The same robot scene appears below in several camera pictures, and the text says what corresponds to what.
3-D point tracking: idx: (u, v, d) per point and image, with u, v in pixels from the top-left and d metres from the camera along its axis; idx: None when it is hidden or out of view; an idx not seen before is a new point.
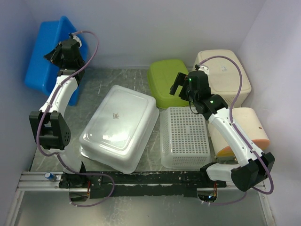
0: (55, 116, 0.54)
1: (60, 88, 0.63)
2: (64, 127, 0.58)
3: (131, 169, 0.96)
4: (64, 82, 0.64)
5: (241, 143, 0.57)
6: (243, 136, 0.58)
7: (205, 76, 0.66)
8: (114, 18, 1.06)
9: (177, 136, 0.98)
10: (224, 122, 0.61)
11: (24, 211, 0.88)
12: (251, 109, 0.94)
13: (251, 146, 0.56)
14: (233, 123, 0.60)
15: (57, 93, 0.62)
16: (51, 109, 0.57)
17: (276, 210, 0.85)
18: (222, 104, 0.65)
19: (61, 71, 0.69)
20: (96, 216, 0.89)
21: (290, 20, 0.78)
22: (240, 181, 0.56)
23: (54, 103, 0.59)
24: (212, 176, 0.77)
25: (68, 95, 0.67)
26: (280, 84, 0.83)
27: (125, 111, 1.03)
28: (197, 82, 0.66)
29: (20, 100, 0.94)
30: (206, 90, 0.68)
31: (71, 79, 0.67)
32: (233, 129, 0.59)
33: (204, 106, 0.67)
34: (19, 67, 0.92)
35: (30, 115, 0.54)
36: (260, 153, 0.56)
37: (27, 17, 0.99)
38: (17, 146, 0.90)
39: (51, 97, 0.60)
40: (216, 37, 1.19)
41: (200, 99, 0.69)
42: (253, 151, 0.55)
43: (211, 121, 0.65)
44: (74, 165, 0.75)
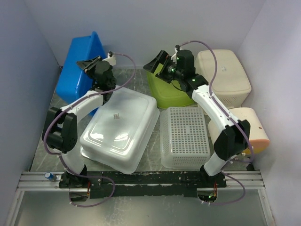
0: (70, 117, 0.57)
1: (86, 99, 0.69)
2: (72, 132, 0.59)
3: (131, 169, 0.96)
4: (92, 95, 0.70)
5: (219, 113, 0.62)
6: (220, 107, 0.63)
7: (192, 57, 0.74)
8: (114, 18, 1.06)
9: (177, 136, 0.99)
10: (204, 96, 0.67)
11: (24, 211, 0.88)
12: (251, 109, 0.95)
13: (228, 114, 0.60)
14: (213, 96, 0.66)
15: (82, 101, 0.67)
16: (70, 111, 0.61)
17: (276, 210, 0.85)
18: (203, 82, 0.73)
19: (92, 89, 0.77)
20: (96, 216, 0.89)
21: (289, 20, 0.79)
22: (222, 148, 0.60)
23: (75, 108, 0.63)
24: (210, 171, 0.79)
25: (90, 107, 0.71)
26: (280, 84, 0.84)
27: (123, 111, 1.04)
28: (184, 62, 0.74)
29: (21, 100, 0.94)
30: (190, 70, 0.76)
31: (99, 96, 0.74)
32: (212, 101, 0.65)
33: (187, 84, 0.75)
34: (19, 66, 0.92)
35: (50, 109, 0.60)
36: (237, 120, 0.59)
37: (27, 17, 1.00)
38: (17, 146, 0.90)
39: (75, 101, 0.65)
40: (216, 38, 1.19)
41: (185, 77, 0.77)
42: (229, 118, 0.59)
43: (194, 98, 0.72)
44: (76, 165, 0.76)
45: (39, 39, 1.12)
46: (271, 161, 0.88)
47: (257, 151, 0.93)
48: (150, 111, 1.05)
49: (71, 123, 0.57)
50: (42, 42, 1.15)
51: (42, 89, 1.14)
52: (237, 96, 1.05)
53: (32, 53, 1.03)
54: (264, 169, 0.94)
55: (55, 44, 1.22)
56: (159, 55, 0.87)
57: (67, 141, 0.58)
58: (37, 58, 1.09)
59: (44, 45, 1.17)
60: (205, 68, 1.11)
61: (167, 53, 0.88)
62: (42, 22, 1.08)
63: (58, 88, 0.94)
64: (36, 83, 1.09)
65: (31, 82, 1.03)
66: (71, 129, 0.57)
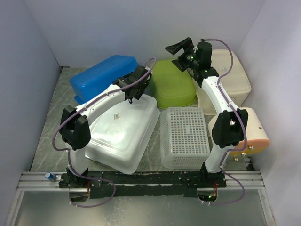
0: (82, 121, 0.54)
1: (105, 96, 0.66)
2: (85, 133, 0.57)
3: (131, 169, 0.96)
4: (112, 92, 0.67)
5: (220, 100, 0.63)
6: (224, 95, 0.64)
7: (210, 50, 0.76)
8: (114, 17, 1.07)
9: (177, 135, 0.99)
10: (211, 85, 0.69)
11: (23, 211, 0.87)
12: (251, 109, 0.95)
13: (229, 101, 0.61)
14: (219, 86, 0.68)
15: (99, 100, 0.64)
16: (83, 112, 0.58)
17: (276, 210, 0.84)
18: (214, 74, 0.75)
19: (117, 81, 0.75)
20: (96, 216, 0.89)
21: (289, 20, 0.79)
22: (216, 134, 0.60)
23: (90, 108, 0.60)
24: (209, 166, 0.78)
25: (110, 104, 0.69)
26: (280, 84, 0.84)
27: (123, 111, 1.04)
28: (201, 53, 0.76)
29: (21, 100, 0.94)
30: (206, 61, 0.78)
31: (119, 92, 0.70)
32: (217, 90, 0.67)
33: (200, 74, 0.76)
34: (19, 66, 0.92)
35: (66, 107, 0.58)
36: (236, 108, 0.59)
37: (28, 17, 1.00)
38: (17, 146, 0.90)
39: (91, 101, 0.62)
40: (216, 38, 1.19)
41: (199, 67, 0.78)
42: (229, 105, 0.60)
43: (203, 87, 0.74)
44: (81, 165, 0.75)
45: (40, 38, 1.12)
46: (272, 160, 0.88)
47: (257, 151, 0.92)
48: (151, 112, 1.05)
49: (82, 127, 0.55)
50: (42, 42, 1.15)
51: (42, 89, 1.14)
52: (237, 96, 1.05)
53: (32, 52, 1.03)
54: (264, 169, 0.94)
55: (55, 44, 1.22)
56: (184, 41, 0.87)
57: (79, 141, 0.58)
58: (37, 57, 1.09)
59: (44, 45, 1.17)
60: None
61: (191, 43, 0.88)
62: (42, 22, 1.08)
63: (83, 85, 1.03)
64: (37, 83, 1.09)
65: (32, 82, 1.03)
66: (82, 131, 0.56)
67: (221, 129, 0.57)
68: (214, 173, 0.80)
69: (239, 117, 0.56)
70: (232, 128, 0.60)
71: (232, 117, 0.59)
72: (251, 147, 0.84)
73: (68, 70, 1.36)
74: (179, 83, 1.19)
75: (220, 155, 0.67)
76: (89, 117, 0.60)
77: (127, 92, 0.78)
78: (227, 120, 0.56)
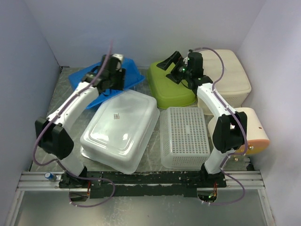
0: (58, 129, 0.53)
1: (78, 97, 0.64)
2: (65, 141, 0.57)
3: (132, 169, 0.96)
4: (82, 92, 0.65)
5: (217, 104, 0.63)
6: (220, 99, 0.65)
7: (201, 59, 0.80)
8: (114, 17, 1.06)
9: (177, 136, 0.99)
10: (207, 91, 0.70)
11: (24, 211, 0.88)
12: (251, 109, 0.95)
13: (226, 105, 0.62)
14: (214, 92, 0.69)
15: (72, 102, 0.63)
16: (58, 121, 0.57)
17: (276, 210, 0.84)
18: (208, 80, 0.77)
19: (86, 76, 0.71)
20: (96, 216, 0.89)
21: (289, 19, 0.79)
22: (217, 139, 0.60)
23: (63, 114, 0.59)
24: (209, 168, 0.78)
25: (84, 104, 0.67)
26: (280, 84, 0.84)
27: (123, 111, 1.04)
28: (193, 62, 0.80)
29: (21, 100, 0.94)
30: (198, 70, 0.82)
31: (90, 89, 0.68)
32: (213, 95, 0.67)
33: (194, 82, 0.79)
34: (19, 66, 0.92)
35: (37, 120, 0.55)
36: (234, 111, 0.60)
37: (27, 17, 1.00)
38: (17, 146, 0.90)
39: (63, 107, 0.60)
40: (216, 37, 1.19)
41: (193, 76, 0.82)
42: (226, 109, 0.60)
43: (198, 94, 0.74)
44: (76, 167, 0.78)
45: (40, 38, 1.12)
46: (271, 160, 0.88)
47: (257, 151, 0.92)
48: (151, 111, 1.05)
49: (59, 136, 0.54)
50: (42, 42, 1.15)
51: (42, 89, 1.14)
52: (237, 96, 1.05)
53: (32, 53, 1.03)
54: (264, 169, 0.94)
55: (55, 44, 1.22)
56: (173, 55, 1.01)
57: (61, 149, 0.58)
58: (37, 57, 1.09)
59: (44, 45, 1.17)
60: (205, 68, 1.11)
61: (180, 56, 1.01)
62: (41, 21, 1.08)
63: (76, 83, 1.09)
64: (37, 83, 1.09)
65: (32, 82, 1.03)
66: (62, 139, 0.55)
67: (221, 133, 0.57)
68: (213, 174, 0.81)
69: (238, 120, 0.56)
70: (232, 132, 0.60)
71: (231, 120, 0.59)
72: (251, 147, 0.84)
73: (68, 70, 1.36)
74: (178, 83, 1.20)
75: (221, 158, 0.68)
76: (66, 124, 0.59)
77: (99, 86, 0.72)
78: (227, 125, 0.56)
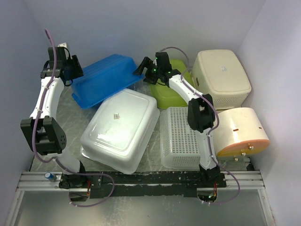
0: (49, 121, 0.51)
1: (48, 91, 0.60)
2: (58, 130, 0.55)
3: (131, 169, 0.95)
4: (50, 84, 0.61)
5: (186, 91, 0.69)
6: (188, 86, 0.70)
7: (167, 54, 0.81)
8: (114, 17, 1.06)
9: (177, 136, 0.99)
10: (177, 81, 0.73)
11: (24, 211, 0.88)
12: (251, 109, 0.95)
13: (194, 90, 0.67)
14: (183, 80, 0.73)
15: (44, 97, 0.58)
16: (43, 115, 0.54)
17: (276, 210, 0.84)
18: (177, 72, 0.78)
19: (44, 72, 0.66)
20: (96, 216, 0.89)
21: (289, 20, 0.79)
22: (191, 121, 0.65)
23: (44, 108, 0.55)
24: (205, 163, 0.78)
25: (57, 96, 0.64)
26: (280, 84, 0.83)
27: (124, 111, 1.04)
28: (160, 59, 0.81)
29: (20, 100, 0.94)
30: (167, 65, 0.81)
31: (56, 80, 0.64)
32: (183, 83, 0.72)
33: (165, 76, 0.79)
34: (19, 66, 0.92)
35: (20, 125, 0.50)
36: (201, 94, 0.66)
37: (27, 16, 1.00)
38: (17, 145, 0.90)
39: (39, 102, 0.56)
40: (216, 37, 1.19)
41: (163, 71, 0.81)
42: (194, 93, 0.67)
43: (170, 86, 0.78)
44: (73, 163, 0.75)
45: (39, 38, 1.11)
46: (272, 160, 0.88)
47: (257, 151, 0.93)
48: (152, 111, 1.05)
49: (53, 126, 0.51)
50: (42, 42, 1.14)
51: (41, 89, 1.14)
52: (237, 96, 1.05)
53: (31, 52, 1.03)
54: (264, 169, 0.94)
55: None
56: (143, 60, 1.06)
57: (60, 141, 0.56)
58: (36, 57, 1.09)
59: (44, 45, 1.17)
60: (205, 68, 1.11)
61: (150, 59, 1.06)
62: (41, 21, 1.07)
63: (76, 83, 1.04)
64: (36, 83, 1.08)
65: (31, 82, 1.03)
66: (56, 130, 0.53)
67: (194, 115, 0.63)
68: (211, 169, 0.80)
69: (206, 99, 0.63)
70: (202, 113, 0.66)
71: (200, 102, 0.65)
72: (251, 147, 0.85)
73: None
74: None
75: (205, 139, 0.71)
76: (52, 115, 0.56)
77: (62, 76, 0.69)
78: (197, 105, 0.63)
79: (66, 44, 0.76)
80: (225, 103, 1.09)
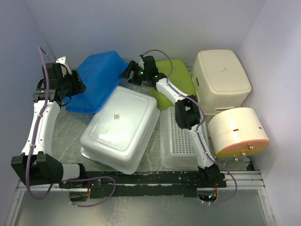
0: (42, 160, 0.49)
1: (41, 119, 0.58)
2: (52, 164, 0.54)
3: (131, 169, 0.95)
4: (43, 111, 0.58)
5: (172, 93, 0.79)
6: (173, 88, 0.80)
7: (153, 60, 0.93)
8: (114, 18, 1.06)
9: (177, 136, 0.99)
10: (163, 84, 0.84)
11: (24, 211, 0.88)
12: (251, 109, 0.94)
13: (179, 92, 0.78)
14: (169, 83, 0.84)
15: (38, 128, 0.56)
16: (36, 150, 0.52)
17: (276, 211, 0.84)
18: (162, 76, 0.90)
19: (37, 94, 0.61)
20: (96, 216, 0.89)
21: (289, 20, 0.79)
22: (178, 121, 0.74)
23: (38, 141, 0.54)
24: (201, 161, 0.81)
25: (52, 120, 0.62)
26: (280, 85, 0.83)
27: (124, 112, 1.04)
28: (147, 64, 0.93)
29: (20, 101, 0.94)
30: (154, 69, 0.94)
31: (49, 104, 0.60)
32: (169, 86, 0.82)
33: (152, 80, 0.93)
34: (18, 67, 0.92)
35: (11, 162, 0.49)
36: (186, 95, 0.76)
37: (27, 17, 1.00)
38: (17, 146, 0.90)
39: (32, 135, 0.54)
40: (216, 37, 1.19)
41: (150, 75, 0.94)
42: (180, 95, 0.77)
43: (157, 89, 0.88)
44: (73, 171, 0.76)
45: (39, 38, 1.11)
46: (271, 160, 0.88)
47: (257, 151, 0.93)
48: (152, 112, 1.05)
49: (47, 165, 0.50)
50: (42, 42, 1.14)
51: None
52: (237, 96, 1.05)
53: (31, 53, 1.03)
54: (264, 169, 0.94)
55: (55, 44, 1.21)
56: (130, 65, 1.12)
57: (55, 174, 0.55)
58: (36, 57, 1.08)
59: (44, 45, 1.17)
60: (204, 68, 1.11)
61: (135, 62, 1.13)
62: (41, 22, 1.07)
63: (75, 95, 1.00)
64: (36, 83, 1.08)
65: (31, 82, 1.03)
66: (50, 166, 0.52)
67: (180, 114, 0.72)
68: (210, 168, 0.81)
69: (190, 98, 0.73)
70: (188, 112, 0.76)
71: (185, 102, 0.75)
72: (251, 147, 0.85)
73: None
74: (179, 80, 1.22)
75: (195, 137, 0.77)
76: (46, 149, 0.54)
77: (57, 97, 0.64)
78: (182, 105, 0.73)
79: (64, 58, 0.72)
80: (225, 103, 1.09)
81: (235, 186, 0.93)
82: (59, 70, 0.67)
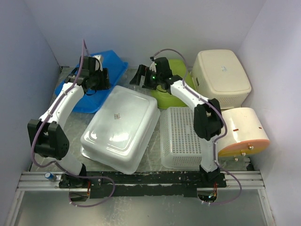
0: (53, 128, 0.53)
1: (65, 96, 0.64)
2: (62, 138, 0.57)
3: (131, 169, 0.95)
4: (69, 90, 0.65)
5: (191, 96, 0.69)
6: (192, 92, 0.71)
7: (166, 60, 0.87)
8: (114, 17, 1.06)
9: (177, 135, 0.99)
10: (179, 88, 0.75)
11: (24, 211, 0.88)
12: (249, 108, 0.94)
13: (199, 96, 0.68)
14: (186, 86, 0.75)
15: (60, 102, 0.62)
16: (51, 119, 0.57)
17: (276, 211, 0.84)
18: (178, 78, 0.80)
19: (69, 77, 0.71)
20: (96, 216, 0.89)
21: (289, 20, 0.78)
22: (198, 129, 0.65)
23: (55, 113, 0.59)
24: (207, 166, 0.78)
25: (74, 102, 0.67)
26: (280, 85, 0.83)
27: (124, 111, 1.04)
28: (160, 65, 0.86)
29: (20, 100, 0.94)
30: (167, 71, 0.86)
31: (76, 87, 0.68)
32: (186, 90, 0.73)
33: (166, 83, 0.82)
34: (19, 67, 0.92)
35: (28, 123, 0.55)
36: (207, 100, 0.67)
37: (27, 17, 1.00)
38: (17, 146, 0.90)
39: (53, 106, 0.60)
40: (216, 37, 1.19)
41: (163, 78, 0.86)
42: (200, 99, 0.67)
43: (172, 92, 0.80)
44: (73, 167, 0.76)
45: (39, 38, 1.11)
46: (272, 160, 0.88)
47: (257, 151, 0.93)
48: (152, 111, 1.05)
49: (56, 134, 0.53)
50: (42, 42, 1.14)
51: (42, 89, 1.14)
52: (237, 96, 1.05)
53: (31, 53, 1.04)
54: (264, 169, 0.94)
55: (55, 44, 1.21)
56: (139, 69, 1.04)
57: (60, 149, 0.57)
58: (36, 57, 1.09)
59: (44, 45, 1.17)
60: (205, 68, 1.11)
61: (145, 66, 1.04)
62: (41, 22, 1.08)
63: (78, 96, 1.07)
64: (36, 83, 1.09)
65: (31, 82, 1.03)
66: (59, 138, 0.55)
67: (202, 121, 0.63)
68: (212, 172, 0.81)
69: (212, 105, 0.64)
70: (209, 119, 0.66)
71: (206, 108, 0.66)
72: (251, 147, 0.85)
73: (68, 70, 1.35)
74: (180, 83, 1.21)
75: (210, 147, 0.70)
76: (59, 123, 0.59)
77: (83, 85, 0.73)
78: (203, 110, 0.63)
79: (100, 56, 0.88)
80: (225, 103, 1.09)
81: (239, 186, 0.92)
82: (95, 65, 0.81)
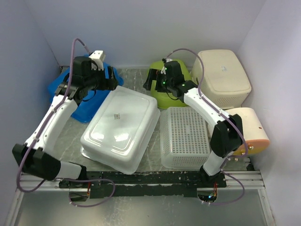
0: (38, 157, 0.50)
1: (53, 114, 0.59)
2: (50, 162, 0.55)
3: (131, 169, 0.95)
4: (58, 108, 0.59)
5: (210, 110, 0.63)
6: (210, 104, 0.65)
7: (178, 65, 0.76)
8: (114, 18, 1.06)
9: (177, 135, 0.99)
10: (195, 98, 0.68)
11: (23, 211, 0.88)
12: (249, 108, 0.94)
13: (219, 110, 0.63)
14: (202, 96, 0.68)
15: (48, 122, 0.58)
16: (36, 145, 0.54)
17: (276, 210, 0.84)
18: (192, 85, 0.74)
19: (60, 88, 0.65)
20: (96, 216, 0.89)
21: (289, 20, 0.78)
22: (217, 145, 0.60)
23: (42, 136, 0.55)
24: (210, 170, 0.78)
25: (65, 117, 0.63)
26: (280, 85, 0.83)
27: (124, 112, 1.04)
28: (170, 69, 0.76)
29: (21, 101, 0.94)
30: (178, 76, 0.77)
31: (67, 102, 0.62)
32: (203, 101, 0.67)
33: (178, 90, 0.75)
34: (19, 67, 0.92)
35: (13, 148, 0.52)
36: (227, 115, 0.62)
37: (27, 17, 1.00)
38: None
39: (40, 128, 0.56)
40: (216, 37, 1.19)
41: (175, 84, 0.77)
42: (220, 114, 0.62)
43: (186, 101, 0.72)
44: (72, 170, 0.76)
45: (39, 39, 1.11)
46: (271, 160, 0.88)
47: (257, 151, 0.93)
48: (152, 111, 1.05)
49: (42, 163, 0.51)
50: (42, 42, 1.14)
51: (42, 89, 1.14)
52: (237, 96, 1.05)
53: (31, 53, 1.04)
54: (264, 169, 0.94)
55: (55, 44, 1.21)
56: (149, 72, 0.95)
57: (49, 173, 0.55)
58: (36, 58, 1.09)
59: (44, 45, 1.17)
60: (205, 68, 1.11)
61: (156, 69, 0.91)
62: (41, 22, 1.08)
63: None
64: (36, 83, 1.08)
65: (31, 82, 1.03)
66: (45, 164, 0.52)
67: (222, 140, 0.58)
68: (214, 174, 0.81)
69: (234, 125, 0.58)
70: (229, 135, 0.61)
71: (227, 125, 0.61)
72: (251, 147, 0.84)
73: None
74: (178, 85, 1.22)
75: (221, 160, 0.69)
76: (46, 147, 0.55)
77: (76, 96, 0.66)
78: (225, 129, 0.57)
79: (100, 52, 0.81)
80: (225, 103, 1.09)
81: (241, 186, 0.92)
82: (89, 67, 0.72)
